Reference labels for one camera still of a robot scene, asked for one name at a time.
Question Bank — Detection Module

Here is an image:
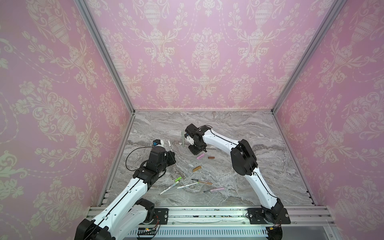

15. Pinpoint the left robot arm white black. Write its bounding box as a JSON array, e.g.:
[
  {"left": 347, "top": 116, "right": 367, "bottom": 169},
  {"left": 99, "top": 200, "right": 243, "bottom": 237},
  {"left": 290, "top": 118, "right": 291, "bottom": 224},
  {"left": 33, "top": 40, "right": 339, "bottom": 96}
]
[{"left": 75, "top": 145, "right": 176, "bottom": 240}]

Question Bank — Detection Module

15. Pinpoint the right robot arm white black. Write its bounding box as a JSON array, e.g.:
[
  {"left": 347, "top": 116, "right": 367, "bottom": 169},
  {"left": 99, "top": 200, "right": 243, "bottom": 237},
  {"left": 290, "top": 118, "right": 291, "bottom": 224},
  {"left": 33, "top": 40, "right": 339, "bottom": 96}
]
[{"left": 184, "top": 124, "right": 291, "bottom": 225}]

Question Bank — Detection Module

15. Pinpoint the tan brown pen cap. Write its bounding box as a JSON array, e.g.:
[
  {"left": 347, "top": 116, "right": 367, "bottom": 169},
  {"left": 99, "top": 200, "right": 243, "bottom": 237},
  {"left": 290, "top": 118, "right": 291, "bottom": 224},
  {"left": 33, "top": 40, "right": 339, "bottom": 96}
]
[{"left": 193, "top": 166, "right": 202, "bottom": 173}]

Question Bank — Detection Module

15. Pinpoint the white green marker pen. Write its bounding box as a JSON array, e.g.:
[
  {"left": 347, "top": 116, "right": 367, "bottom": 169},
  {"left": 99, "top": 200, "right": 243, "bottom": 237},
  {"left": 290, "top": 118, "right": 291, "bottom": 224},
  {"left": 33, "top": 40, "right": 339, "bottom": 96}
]
[{"left": 177, "top": 182, "right": 199, "bottom": 189}]

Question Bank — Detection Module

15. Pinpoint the brown fountain pen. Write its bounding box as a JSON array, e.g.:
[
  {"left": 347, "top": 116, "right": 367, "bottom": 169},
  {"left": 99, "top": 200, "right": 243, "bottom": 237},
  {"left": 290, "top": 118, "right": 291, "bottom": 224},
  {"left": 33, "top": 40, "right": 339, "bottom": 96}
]
[{"left": 191, "top": 179, "right": 213, "bottom": 185}]

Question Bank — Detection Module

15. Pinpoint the pink fountain pen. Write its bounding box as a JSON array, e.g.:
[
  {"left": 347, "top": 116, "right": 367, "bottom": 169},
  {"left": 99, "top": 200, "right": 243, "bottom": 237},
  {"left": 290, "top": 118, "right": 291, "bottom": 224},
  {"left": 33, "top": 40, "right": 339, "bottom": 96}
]
[{"left": 203, "top": 187, "right": 225, "bottom": 193}]

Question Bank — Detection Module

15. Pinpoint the white marker bright green cap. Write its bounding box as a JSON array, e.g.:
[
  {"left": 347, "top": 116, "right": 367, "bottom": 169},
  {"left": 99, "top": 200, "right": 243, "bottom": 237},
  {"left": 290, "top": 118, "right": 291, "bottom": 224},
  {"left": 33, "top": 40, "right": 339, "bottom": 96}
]
[{"left": 159, "top": 177, "right": 182, "bottom": 195}]

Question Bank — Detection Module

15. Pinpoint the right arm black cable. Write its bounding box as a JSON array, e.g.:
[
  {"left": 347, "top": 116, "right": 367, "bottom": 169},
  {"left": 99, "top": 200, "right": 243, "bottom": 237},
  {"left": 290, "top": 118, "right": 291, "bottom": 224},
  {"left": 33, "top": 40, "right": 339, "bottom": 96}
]
[{"left": 203, "top": 125, "right": 280, "bottom": 200}]

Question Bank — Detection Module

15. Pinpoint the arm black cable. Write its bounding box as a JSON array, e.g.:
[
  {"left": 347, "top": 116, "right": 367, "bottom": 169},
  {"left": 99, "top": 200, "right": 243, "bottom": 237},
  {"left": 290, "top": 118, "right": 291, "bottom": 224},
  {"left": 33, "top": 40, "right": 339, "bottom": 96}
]
[
  {"left": 125, "top": 145, "right": 154, "bottom": 172},
  {"left": 203, "top": 125, "right": 280, "bottom": 200}
]

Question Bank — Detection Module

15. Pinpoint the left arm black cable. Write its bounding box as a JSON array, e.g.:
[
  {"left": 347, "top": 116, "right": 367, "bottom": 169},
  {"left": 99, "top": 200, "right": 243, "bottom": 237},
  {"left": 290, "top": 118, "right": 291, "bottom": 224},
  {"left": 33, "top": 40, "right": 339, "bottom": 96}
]
[{"left": 125, "top": 145, "right": 154, "bottom": 172}]

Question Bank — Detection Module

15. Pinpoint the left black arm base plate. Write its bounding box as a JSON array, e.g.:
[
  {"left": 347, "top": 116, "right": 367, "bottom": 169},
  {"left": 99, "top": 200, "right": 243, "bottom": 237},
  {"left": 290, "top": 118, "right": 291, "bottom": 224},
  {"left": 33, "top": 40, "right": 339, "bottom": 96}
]
[{"left": 139, "top": 208, "right": 170, "bottom": 225}]

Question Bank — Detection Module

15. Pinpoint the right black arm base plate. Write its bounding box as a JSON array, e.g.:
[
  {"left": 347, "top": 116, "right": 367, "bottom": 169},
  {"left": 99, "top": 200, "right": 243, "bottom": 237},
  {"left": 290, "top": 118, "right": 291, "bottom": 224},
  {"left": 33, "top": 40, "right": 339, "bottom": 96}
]
[{"left": 246, "top": 208, "right": 291, "bottom": 225}]

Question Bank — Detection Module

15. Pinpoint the white vented cable duct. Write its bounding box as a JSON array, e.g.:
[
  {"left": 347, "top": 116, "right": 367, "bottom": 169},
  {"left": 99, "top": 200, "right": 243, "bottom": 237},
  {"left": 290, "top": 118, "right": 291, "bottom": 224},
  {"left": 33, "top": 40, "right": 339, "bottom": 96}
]
[{"left": 124, "top": 226, "right": 268, "bottom": 240}]

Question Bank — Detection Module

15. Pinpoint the left aluminium corner post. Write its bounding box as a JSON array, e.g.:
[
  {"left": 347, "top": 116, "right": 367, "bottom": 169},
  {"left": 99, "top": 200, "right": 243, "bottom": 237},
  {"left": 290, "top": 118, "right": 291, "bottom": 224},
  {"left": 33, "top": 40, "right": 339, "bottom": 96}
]
[{"left": 73, "top": 0, "right": 136, "bottom": 115}]

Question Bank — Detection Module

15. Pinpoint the aluminium corner post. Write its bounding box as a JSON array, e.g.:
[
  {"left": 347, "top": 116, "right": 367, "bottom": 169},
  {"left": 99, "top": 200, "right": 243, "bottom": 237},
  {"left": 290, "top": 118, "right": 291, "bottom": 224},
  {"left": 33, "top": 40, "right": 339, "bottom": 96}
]
[
  {"left": 73, "top": 0, "right": 136, "bottom": 115},
  {"left": 271, "top": 0, "right": 349, "bottom": 115}
]

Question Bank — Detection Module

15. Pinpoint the aluminium front rail frame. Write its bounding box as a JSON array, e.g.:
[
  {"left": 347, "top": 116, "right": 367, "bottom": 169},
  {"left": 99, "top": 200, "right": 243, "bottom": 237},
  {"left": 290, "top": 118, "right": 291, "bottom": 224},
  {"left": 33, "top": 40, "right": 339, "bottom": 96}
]
[{"left": 87, "top": 206, "right": 341, "bottom": 240}]

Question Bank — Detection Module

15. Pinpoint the right aluminium corner post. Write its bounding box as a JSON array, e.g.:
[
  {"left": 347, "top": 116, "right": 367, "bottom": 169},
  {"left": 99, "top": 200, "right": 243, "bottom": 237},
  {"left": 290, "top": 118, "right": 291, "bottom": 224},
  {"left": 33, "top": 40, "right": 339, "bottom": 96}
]
[{"left": 271, "top": 0, "right": 349, "bottom": 115}]

